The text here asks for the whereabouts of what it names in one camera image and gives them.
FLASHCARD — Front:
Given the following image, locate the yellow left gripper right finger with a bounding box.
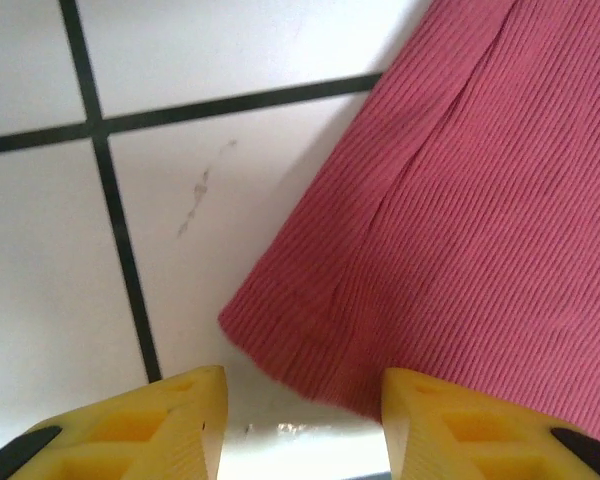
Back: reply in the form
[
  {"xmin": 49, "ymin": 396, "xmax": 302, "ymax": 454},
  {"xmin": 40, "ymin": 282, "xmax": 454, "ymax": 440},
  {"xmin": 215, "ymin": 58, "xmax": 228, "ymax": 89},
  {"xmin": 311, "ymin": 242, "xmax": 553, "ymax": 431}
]
[{"xmin": 381, "ymin": 367, "xmax": 600, "ymax": 480}]

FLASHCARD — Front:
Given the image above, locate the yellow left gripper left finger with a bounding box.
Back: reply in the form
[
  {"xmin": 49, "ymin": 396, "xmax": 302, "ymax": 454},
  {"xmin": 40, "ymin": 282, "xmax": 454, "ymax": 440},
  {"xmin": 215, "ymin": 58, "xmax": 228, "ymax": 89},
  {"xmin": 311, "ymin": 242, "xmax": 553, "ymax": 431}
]
[{"xmin": 0, "ymin": 365, "xmax": 230, "ymax": 480}]

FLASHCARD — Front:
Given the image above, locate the red ribbed tank top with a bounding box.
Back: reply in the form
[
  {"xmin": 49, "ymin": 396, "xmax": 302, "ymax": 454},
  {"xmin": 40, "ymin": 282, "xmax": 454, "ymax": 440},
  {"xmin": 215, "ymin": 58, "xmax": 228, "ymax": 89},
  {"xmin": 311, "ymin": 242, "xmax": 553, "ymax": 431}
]
[{"xmin": 217, "ymin": 0, "xmax": 600, "ymax": 451}]

